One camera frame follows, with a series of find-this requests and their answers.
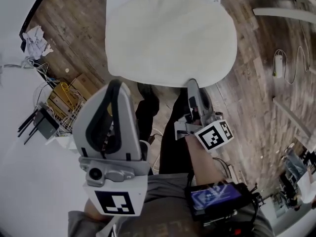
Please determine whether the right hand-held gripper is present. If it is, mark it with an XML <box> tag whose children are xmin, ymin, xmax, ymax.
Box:
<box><xmin>174</xmin><ymin>79</ymin><xmax>235</xmax><ymax>153</ymax></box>

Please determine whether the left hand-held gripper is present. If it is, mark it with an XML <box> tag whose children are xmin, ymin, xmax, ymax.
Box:
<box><xmin>73</xmin><ymin>80</ymin><xmax>152</xmax><ymax>217</ymax></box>

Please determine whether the white cushion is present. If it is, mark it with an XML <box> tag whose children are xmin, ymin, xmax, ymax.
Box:
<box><xmin>105</xmin><ymin>0</ymin><xmax>238</xmax><ymax>88</ymax></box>

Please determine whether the person's right forearm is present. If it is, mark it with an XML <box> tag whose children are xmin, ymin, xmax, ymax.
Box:
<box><xmin>185</xmin><ymin>134</ymin><xmax>228</xmax><ymax>187</ymax></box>

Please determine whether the person's left forearm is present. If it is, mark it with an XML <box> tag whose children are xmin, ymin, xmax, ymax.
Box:
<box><xmin>83</xmin><ymin>198</ymin><xmax>106</xmax><ymax>222</ymax></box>

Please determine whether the person's left leg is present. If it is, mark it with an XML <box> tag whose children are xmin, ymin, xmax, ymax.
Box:
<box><xmin>134</xmin><ymin>82</ymin><xmax>160</xmax><ymax>143</ymax></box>

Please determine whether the person's leg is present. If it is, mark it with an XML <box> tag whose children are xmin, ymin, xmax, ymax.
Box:
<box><xmin>158</xmin><ymin>87</ymin><xmax>196</xmax><ymax>175</ymax></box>
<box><xmin>134</xmin><ymin>82</ymin><xmax>160</xmax><ymax>143</ymax></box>

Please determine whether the brown cardboard box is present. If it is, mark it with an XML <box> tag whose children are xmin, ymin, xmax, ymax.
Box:
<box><xmin>69</xmin><ymin>73</ymin><xmax>101</xmax><ymax>101</ymax></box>

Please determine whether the yellow cardboard box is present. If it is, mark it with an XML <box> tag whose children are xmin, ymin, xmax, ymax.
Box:
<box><xmin>46</xmin><ymin>81</ymin><xmax>77</xmax><ymax>117</ymax></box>

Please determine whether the person's right leg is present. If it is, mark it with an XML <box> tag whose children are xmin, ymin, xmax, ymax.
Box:
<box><xmin>158</xmin><ymin>87</ymin><xmax>196</xmax><ymax>175</ymax></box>

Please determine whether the black router with antennas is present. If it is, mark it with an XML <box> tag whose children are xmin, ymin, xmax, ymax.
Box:
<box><xmin>17</xmin><ymin>107</ymin><xmax>60</xmax><ymax>146</ymax></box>

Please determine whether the white power adapter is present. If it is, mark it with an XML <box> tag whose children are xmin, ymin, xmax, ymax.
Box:
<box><xmin>272</xmin><ymin>55</ymin><xmax>284</xmax><ymax>79</ymax></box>

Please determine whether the grey wooden plank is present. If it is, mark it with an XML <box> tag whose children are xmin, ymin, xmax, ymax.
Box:
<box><xmin>272</xmin><ymin>96</ymin><xmax>312</xmax><ymax>140</ymax></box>

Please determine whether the person's grey shirt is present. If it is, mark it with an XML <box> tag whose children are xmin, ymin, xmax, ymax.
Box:
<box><xmin>68</xmin><ymin>173</ymin><xmax>275</xmax><ymax>237</ymax></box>

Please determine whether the black screen device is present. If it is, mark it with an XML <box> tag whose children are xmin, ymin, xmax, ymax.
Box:
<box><xmin>184</xmin><ymin>181</ymin><xmax>263</xmax><ymax>230</ymax></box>

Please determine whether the crumpled white paper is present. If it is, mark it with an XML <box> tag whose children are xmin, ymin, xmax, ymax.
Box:
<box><xmin>22</xmin><ymin>25</ymin><xmax>54</xmax><ymax>60</ymax></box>

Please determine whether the white plank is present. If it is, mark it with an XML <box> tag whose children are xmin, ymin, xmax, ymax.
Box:
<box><xmin>252</xmin><ymin>7</ymin><xmax>316</xmax><ymax>25</ymax></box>

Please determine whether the tangle of white cables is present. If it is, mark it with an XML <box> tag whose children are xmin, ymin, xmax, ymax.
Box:
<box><xmin>23</xmin><ymin>58</ymin><xmax>86</xmax><ymax>134</ymax></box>

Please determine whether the yellow cable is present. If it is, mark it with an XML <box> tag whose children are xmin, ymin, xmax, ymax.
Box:
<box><xmin>60</xmin><ymin>81</ymin><xmax>76</xmax><ymax>111</ymax></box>

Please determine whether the thin floor cable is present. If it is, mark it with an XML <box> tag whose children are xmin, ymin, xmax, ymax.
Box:
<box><xmin>149</xmin><ymin>133</ymin><xmax>164</xmax><ymax>174</ymax></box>

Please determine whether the white adapter cable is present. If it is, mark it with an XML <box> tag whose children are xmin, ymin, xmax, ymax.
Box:
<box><xmin>272</xmin><ymin>21</ymin><xmax>312</xmax><ymax>85</ymax></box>

